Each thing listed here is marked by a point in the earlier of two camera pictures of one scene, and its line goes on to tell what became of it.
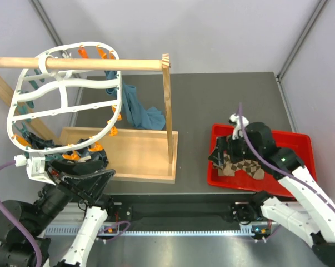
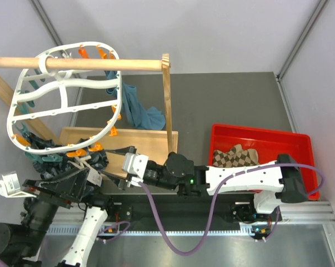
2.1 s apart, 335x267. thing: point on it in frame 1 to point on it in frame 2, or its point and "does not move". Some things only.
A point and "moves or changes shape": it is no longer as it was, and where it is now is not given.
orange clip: [114, 130] does not move
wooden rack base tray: [135, 155] does not move
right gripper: [224, 143] to [121, 182]
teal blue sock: [146, 118] does not move
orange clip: [74, 156] moves or changes shape
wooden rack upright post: [165, 59] does not move
